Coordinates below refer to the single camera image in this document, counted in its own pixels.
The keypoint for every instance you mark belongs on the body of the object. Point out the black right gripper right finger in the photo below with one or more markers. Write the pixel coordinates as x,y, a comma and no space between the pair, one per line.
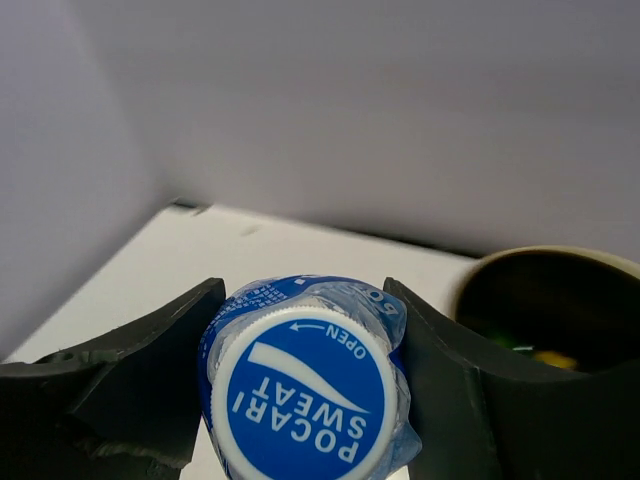
484,412

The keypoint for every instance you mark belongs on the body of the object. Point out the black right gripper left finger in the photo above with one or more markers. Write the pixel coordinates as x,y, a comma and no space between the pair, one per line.
123,405

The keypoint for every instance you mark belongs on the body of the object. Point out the clear bottle blue label white cap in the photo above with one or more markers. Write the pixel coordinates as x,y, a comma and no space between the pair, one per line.
300,377

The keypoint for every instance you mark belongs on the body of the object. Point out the green plastic bottle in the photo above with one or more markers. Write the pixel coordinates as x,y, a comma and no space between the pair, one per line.
513,344

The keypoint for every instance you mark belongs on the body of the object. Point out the clear bottle orange label yellow cap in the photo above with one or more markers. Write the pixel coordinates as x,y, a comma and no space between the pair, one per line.
555,359

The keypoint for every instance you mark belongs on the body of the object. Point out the orange cylindrical bin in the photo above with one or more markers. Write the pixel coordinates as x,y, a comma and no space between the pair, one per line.
579,302

